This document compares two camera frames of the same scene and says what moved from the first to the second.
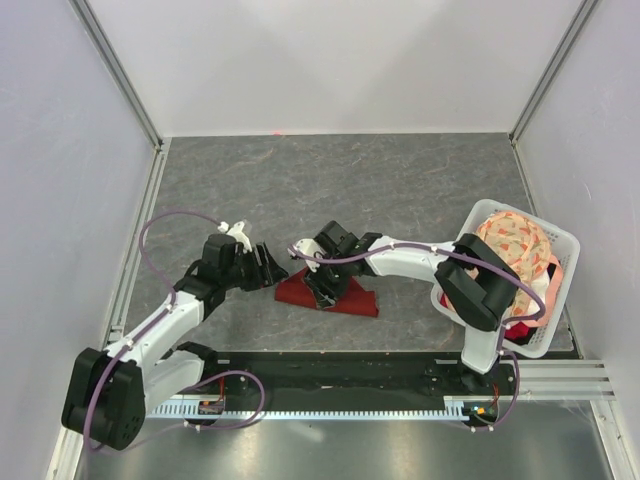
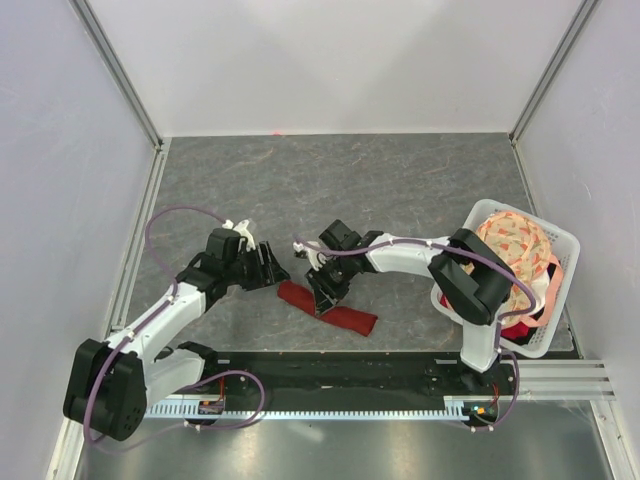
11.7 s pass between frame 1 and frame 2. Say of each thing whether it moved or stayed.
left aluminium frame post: stayed
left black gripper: stayed
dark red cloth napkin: moved
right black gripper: stayed
